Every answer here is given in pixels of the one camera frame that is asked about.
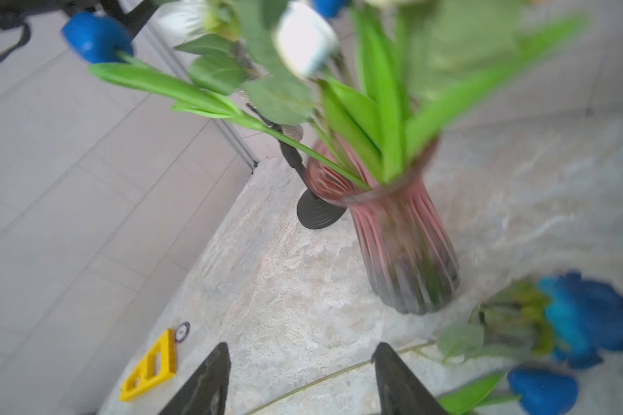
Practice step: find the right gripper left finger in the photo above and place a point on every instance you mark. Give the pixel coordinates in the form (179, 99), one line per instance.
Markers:
(206, 391)

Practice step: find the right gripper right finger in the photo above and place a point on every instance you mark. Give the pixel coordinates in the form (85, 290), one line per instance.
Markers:
(400, 391)

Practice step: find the pink glass vase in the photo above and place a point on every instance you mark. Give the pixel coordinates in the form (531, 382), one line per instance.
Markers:
(409, 259)

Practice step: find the blue tulip bottom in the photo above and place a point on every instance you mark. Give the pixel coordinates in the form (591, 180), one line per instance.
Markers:
(537, 390)

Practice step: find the blue tulip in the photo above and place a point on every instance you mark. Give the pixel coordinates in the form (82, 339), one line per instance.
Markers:
(537, 390)
(97, 39)
(329, 9)

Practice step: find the blue rose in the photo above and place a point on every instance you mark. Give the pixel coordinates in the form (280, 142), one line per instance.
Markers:
(563, 322)

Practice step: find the left vase bouquet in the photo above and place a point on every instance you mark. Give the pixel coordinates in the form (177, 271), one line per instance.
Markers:
(381, 80)

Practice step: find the yellow plastic piece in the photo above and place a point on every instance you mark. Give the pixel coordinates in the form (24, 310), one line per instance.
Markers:
(159, 364)

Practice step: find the black round stand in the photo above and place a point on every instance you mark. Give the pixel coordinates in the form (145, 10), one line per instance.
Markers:
(312, 211)

